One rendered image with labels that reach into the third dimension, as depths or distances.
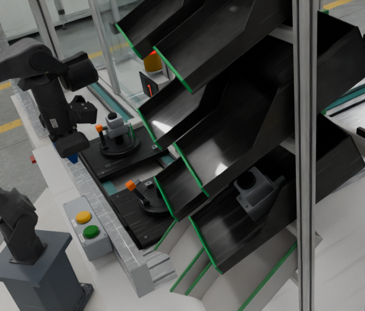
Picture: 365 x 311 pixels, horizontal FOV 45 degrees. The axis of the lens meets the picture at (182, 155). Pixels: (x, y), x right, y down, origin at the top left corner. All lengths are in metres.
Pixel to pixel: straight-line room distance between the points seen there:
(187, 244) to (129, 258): 0.18
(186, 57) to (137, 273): 0.63
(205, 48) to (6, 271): 0.69
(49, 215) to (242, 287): 0.80
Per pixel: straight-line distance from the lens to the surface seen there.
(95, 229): 1.20
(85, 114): 0.94
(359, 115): 1.62
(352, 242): 1.23
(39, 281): 1.01
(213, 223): 0.79
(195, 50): 0.60
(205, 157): 0.67
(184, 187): 0.87
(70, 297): 1.14
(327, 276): 1.15
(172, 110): 0.79
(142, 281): 1.12
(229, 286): 0.90
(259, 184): 0.70
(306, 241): 0.71
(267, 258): 0.84
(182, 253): 1.00
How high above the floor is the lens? 1.74
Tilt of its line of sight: 34 degrees down
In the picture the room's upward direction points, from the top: 11 degrees counter-clockwise
